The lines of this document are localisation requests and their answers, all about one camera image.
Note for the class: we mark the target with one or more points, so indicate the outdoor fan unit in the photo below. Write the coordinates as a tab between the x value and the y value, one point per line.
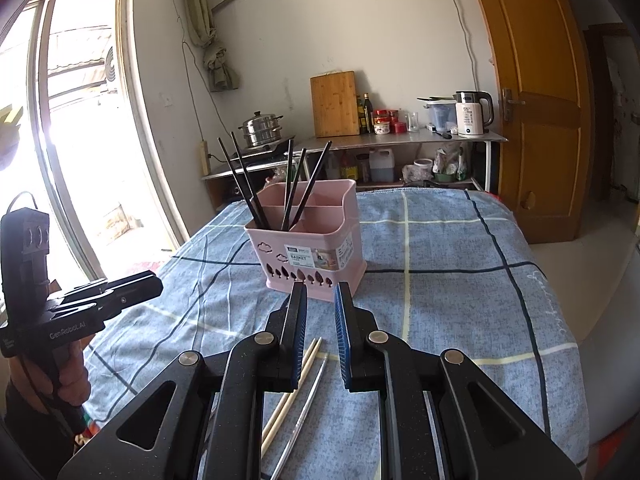
111	70

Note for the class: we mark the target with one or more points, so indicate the pink plastic utensil basket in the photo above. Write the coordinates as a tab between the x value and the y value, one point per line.
312	237

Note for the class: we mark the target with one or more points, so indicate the stainless steel steamer pot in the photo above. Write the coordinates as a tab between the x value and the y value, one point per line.
260	130

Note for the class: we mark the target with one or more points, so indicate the silver metal chopstick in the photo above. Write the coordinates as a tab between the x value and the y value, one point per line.
310	392
295	430

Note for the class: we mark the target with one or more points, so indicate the sliding glass window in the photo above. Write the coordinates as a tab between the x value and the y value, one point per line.
135	110

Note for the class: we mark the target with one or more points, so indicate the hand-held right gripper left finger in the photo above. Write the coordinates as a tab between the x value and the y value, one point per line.
301	350

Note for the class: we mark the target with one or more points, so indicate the yellow oil bottle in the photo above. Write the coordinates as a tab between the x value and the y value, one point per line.
359	120

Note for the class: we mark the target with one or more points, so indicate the blue water filter pitcher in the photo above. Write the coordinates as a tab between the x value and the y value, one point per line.
442	116

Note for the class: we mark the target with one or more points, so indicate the white electric kettle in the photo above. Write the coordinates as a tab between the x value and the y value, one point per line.
470	120

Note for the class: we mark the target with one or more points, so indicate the crumpled plastic bags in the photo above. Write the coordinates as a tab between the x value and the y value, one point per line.
450	162

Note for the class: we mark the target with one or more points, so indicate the white floral jar red lid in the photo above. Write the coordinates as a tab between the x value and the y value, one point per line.
381	127

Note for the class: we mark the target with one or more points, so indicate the black induction cooker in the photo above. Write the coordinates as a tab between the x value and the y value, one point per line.
275	150

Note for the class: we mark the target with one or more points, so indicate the bamboo cutting board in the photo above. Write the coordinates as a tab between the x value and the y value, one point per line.
335	105

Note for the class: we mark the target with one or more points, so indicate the person's left hand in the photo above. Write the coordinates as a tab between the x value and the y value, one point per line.
72	375

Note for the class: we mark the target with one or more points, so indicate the white flower pot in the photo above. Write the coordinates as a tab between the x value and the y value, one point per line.
420	171

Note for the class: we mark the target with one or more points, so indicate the blue plaid tablecloth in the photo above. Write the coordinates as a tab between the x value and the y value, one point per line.
450	270

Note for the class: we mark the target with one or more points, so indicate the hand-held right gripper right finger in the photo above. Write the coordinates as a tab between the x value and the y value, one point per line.
341	350

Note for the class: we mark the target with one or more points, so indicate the light wooden chopstick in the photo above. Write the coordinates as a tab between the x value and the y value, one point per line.
278	423
276	410

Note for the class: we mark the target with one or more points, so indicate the dark oil bottle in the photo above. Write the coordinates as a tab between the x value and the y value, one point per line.
367	117

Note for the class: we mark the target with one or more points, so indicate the black chopstick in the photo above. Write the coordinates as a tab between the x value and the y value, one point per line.
288	180
240	182
312	180
294	185
251	180

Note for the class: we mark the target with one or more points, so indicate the white plastic jug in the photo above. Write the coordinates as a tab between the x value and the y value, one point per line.
382	166

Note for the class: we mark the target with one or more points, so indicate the wooden door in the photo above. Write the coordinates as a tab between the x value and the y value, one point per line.
540	85

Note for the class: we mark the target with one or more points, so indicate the clear glass mug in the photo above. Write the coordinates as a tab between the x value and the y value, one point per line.
413	122

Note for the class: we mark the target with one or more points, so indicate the white power strip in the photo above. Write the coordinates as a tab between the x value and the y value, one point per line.
203	160

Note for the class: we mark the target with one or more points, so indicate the small red tin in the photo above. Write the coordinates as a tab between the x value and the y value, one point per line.
399	128

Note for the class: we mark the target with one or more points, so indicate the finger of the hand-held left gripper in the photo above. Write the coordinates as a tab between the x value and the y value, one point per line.
130	282
130	302

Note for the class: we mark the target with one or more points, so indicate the stainless steel side table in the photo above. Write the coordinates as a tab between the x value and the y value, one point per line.
400	138

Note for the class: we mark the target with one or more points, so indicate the beige tied curtain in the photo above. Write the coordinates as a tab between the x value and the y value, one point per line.
200	10

